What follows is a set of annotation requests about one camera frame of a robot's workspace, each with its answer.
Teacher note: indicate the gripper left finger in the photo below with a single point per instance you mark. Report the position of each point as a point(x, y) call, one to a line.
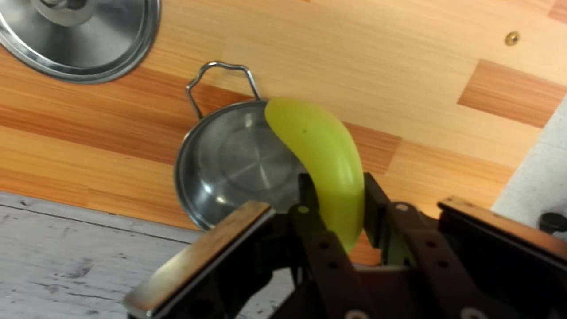
point(319, 248)

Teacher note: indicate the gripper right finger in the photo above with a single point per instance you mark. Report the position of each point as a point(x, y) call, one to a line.
point(447, 266)

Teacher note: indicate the yellow-green toy banana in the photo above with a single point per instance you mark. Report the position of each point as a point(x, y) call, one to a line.
point(328, 155)

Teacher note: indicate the steel pot lid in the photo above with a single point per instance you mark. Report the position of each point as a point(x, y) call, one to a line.
point(84, 40)

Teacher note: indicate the black round knob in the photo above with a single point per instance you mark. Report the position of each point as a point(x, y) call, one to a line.
point(553, 222)

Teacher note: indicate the brass screw head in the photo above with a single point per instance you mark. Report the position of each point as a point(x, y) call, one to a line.
point(512, 38)

